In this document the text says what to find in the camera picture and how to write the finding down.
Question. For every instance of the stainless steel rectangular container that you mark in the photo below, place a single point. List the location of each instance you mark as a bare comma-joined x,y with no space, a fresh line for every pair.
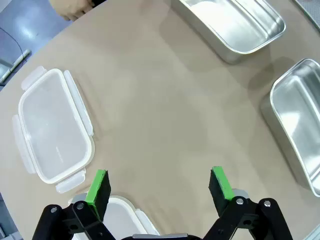
232,25
300,120

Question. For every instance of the perforated metal baking tray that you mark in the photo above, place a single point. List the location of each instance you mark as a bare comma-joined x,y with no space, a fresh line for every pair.
310,10

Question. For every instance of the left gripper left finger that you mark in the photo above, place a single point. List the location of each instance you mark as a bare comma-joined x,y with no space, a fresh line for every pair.
96,197

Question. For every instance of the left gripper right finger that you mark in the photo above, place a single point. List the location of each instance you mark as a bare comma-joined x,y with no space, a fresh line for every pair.
221,192

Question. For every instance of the person's right hand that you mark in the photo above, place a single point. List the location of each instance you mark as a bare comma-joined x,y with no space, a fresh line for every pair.
70,8

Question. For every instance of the white bar on floor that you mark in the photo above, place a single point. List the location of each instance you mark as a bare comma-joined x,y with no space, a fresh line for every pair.
15,66

